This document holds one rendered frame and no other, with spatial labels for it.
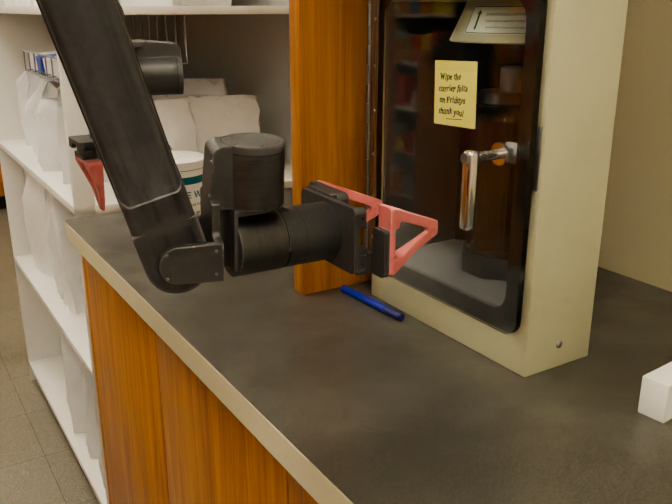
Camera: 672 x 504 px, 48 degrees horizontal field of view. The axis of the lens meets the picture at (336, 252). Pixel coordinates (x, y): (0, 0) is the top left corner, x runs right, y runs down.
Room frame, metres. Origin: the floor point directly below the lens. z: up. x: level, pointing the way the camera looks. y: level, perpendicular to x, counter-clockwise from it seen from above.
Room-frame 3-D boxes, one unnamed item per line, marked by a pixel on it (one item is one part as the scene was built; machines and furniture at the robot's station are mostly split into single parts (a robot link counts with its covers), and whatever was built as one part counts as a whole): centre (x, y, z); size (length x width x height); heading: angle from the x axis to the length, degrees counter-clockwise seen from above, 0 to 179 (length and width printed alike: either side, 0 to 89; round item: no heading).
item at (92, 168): (1.01, 0.31, 1.14); 0.07 x 0.07 x 0.09; 32
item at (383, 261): (0.71, -0.05, 1.15); 0.09 x 0.07 x 0.07; 121
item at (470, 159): (0.82, -0.16, 1.17); 0.05 x 0.03 x 0.10; 122
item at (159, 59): (1.03, 0.27, 1.30); 0.11 x 0.09 x 0.12; 108
